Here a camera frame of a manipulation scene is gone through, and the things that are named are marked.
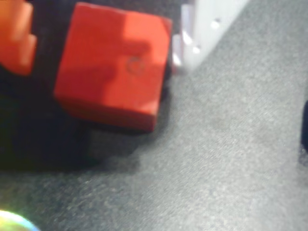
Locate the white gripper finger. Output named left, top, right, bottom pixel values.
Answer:
left=172, top=0, right=251, bottom=76

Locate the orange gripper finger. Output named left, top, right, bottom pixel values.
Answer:
left=0, top=0, right=38, bottom=77

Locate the red cube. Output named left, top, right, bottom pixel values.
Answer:
left=52, top=1, right=173, bottom=132

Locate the hugging face emoji sticker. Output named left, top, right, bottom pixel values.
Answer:
left=0, top=209, right=40, bottom=231

